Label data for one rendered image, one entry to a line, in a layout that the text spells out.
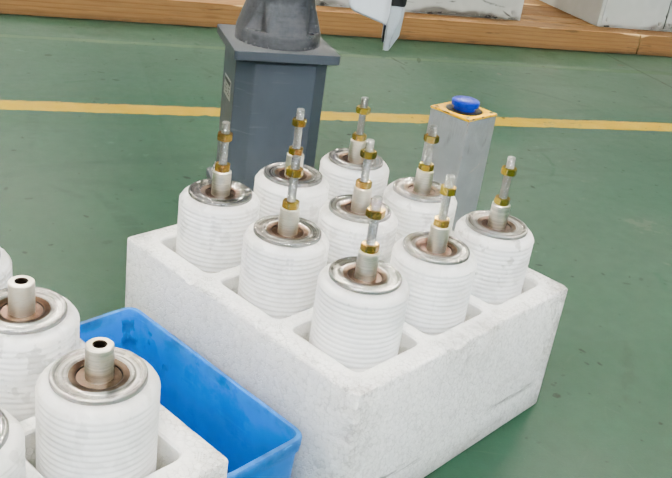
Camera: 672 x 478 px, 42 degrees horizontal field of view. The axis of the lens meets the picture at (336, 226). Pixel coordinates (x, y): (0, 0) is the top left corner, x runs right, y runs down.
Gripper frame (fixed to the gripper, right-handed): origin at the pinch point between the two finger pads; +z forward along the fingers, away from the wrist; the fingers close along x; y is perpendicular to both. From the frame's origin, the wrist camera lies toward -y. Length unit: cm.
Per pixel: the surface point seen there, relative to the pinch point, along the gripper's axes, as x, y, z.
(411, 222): -3.9, -6.3, 23.8
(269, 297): 13.1, 9.9, 27.2
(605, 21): -241, -99, 36
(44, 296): 28.4, 29.3, 20.9
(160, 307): 5.8, 22.7, 34.5
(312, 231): 8.3, 6.1, 20.9
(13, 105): -91, 74, 46
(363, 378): 24.5, -0.4, 28.3
